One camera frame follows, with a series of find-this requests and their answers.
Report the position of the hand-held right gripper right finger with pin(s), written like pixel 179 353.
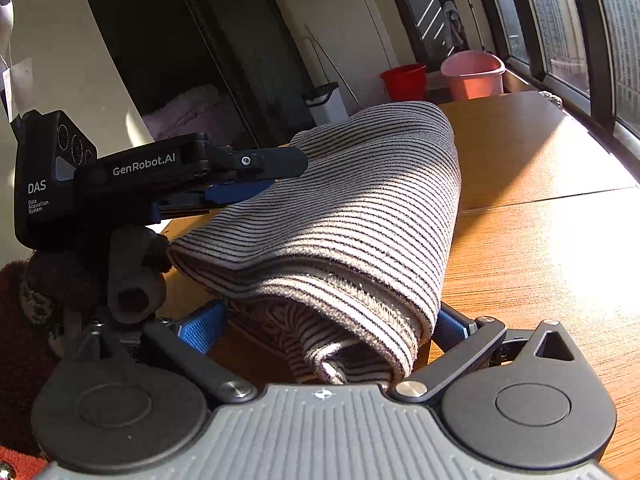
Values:
pixel 452 327

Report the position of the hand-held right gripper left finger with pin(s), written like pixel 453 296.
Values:
pixel 202 330

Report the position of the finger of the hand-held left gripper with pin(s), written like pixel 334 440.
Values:
pixel 225 195
pixel 260 162

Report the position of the black white striped garment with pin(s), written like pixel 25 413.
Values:
pixel 350 210

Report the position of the bed with pink floral sheet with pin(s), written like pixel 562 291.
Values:
pixel 195 115

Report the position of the white bin with black lid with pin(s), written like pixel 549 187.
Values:
pixel 327 107

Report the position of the dark sliding glass door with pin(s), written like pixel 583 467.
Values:
pixel 240 60

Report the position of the white hanging tag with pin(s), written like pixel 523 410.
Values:
pixel 11 90

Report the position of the red plastic bucket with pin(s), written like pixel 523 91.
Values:
pixel 405 82

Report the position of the white round device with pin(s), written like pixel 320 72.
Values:
pixel 5 20

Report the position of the dark frosted glass door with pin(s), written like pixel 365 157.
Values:
pixel 420 10

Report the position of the pink plastic bucket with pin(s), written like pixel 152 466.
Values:
pixel 475 80

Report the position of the pink grey hanging cloth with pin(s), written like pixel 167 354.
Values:
pixel 456 25

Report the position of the green white knitted cloth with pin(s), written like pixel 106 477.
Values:
pixel 550 99

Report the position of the long mop pole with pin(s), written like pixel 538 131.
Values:
pixel 475 5

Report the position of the apartment buildings outside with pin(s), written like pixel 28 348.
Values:
pixel 560 20

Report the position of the dark window frame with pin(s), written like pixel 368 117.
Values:
pixel 592 35

